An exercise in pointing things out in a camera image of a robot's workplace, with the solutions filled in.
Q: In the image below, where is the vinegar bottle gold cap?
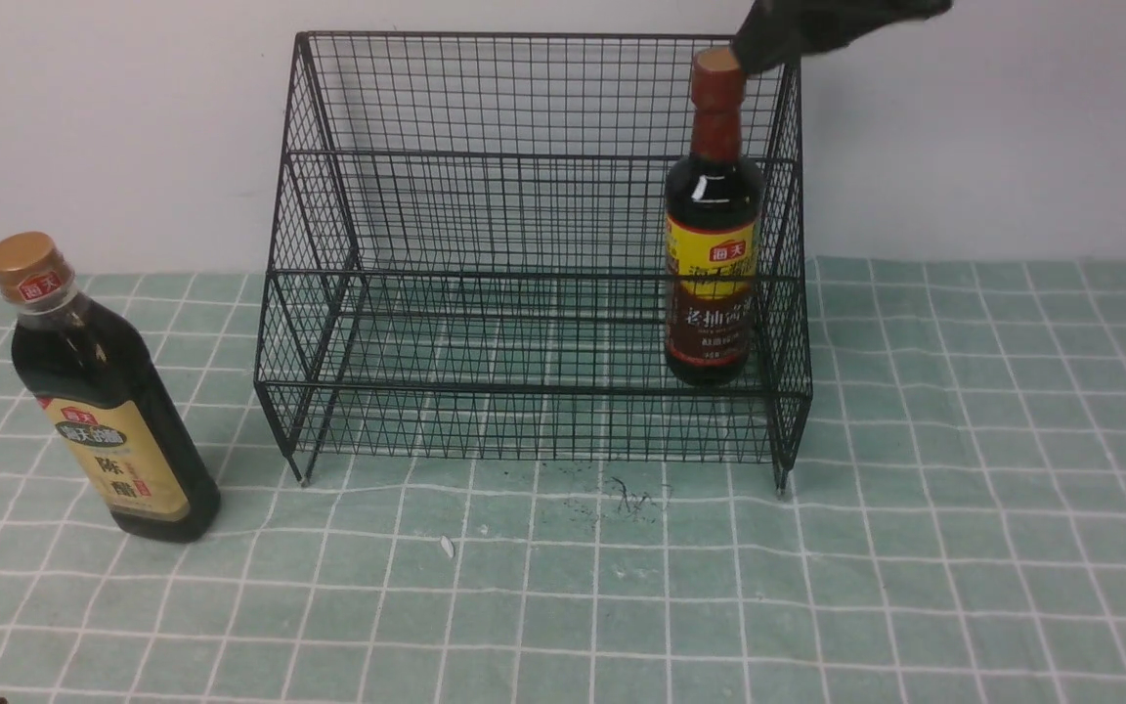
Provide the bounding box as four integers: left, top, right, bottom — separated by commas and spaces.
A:
0, 232, 222, 544

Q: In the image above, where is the soy sauce bottle red cap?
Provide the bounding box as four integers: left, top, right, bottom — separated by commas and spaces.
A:
663, 46, 763, 387

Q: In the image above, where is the green checkered tablecloth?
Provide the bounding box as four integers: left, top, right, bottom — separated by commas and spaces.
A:
0, 258, 1126, 703

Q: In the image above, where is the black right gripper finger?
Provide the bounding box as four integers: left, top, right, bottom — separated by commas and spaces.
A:
731, 1, 953, 75

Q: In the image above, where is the black wire mesh shelf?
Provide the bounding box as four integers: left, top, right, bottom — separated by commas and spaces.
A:
254, 30, 813, 492

